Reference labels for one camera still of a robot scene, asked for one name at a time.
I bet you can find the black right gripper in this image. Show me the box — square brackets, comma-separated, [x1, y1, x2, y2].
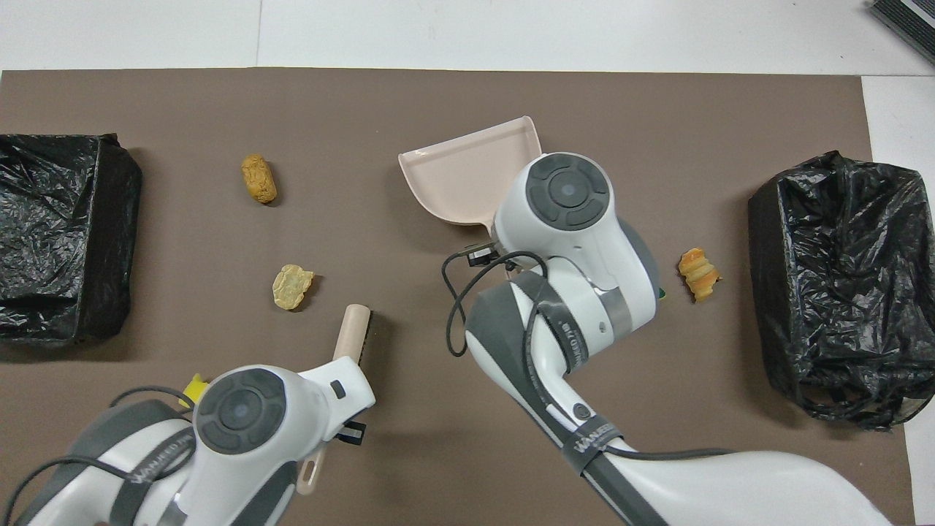
[465, 243, 505, 270]

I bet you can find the beige plastic dustpan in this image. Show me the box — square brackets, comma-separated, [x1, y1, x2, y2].
[398, 115, 543, 229]

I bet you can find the beige hand brush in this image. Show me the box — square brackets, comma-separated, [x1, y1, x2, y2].
[296, 304, 373, 496]

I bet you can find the pale flaky bread piece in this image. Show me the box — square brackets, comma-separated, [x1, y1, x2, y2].
[272, 264, 316, 311]

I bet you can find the brown bread roll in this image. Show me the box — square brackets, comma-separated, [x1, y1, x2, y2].
[241, 153, 278, 205]

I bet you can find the black bag lined bin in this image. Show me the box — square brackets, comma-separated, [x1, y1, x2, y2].
[747, 150, 935, 432]
[0, 133, 143, 348]

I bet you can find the orange striped croissant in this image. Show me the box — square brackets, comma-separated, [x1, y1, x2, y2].
[677, 248, 722, 303]

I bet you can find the brown paper table mat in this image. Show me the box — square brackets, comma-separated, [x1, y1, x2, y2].
[0, 68, 917, 526]

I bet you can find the grey vented device box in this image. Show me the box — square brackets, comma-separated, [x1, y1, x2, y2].
[867, 0, 935, 68]

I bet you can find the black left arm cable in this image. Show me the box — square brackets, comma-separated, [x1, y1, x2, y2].
[0, 386, 199, 526]

